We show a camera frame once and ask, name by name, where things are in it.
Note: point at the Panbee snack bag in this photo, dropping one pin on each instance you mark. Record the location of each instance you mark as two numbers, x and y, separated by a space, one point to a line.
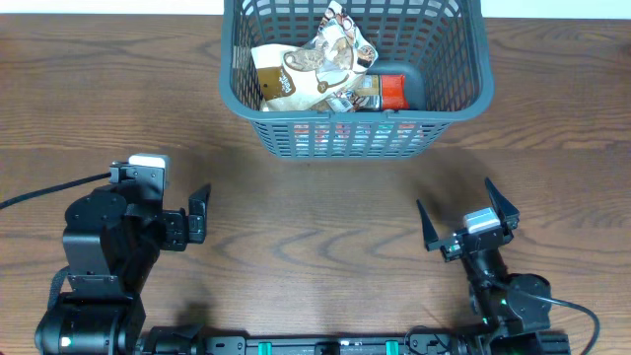
350 101
331 64

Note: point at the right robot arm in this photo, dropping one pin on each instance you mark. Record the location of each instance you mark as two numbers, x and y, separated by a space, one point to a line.
514 308

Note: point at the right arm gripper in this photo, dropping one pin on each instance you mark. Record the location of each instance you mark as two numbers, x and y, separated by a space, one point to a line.
506 211

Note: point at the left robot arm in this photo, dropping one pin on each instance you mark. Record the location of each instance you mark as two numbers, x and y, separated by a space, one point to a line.
113 237

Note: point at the orange cracker package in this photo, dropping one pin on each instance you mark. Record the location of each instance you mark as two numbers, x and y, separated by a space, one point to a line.
381 92

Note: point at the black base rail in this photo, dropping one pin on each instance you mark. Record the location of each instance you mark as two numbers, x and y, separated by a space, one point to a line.
411 344

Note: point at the grey plastic basket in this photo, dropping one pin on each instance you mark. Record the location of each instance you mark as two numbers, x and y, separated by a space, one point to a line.
439 47

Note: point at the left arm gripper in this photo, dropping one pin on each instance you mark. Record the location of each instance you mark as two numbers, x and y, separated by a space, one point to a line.
176 230

